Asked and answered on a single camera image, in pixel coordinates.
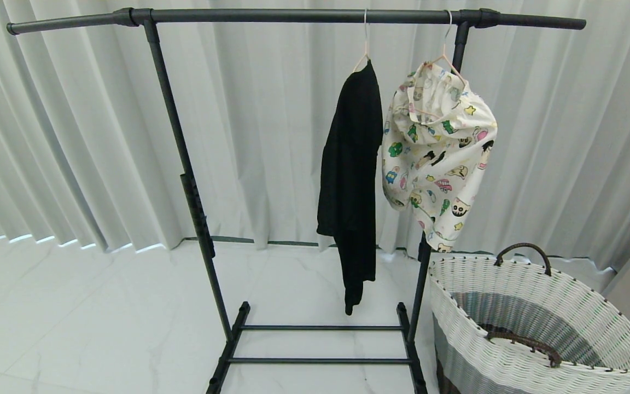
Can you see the white laundry basket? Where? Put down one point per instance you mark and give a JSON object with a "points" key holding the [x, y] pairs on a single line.
{"points": [[512, 284]]}

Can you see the pink clothes hanger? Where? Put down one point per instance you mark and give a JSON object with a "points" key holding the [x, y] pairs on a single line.
{"points": [[360, 62], [455, 69]]}

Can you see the white curtain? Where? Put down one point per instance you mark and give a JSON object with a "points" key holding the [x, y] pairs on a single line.
{"points": [[129, 109]]}

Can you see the cream printed garment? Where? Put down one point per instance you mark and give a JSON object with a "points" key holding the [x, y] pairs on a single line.
{"points": [[441, 158]]}

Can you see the black clothes rack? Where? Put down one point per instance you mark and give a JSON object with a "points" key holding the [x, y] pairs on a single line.
{"points": [[293, 15]]}

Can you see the black short-sleeved shirt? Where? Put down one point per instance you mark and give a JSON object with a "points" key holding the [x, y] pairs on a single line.
{"points": [[350, 164]]}

